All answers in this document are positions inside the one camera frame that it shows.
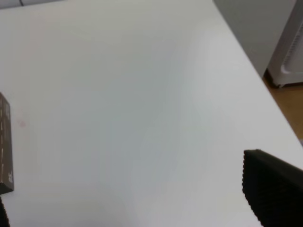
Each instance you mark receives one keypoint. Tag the brown coffee capsule box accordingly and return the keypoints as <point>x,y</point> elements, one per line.
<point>6,157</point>

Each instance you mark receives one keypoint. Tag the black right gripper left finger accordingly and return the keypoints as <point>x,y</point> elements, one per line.
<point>4,221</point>

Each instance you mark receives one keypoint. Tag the white air purifier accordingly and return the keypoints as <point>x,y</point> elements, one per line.
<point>286,64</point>

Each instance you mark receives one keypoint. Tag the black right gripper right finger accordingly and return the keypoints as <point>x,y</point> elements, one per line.
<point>273,189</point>

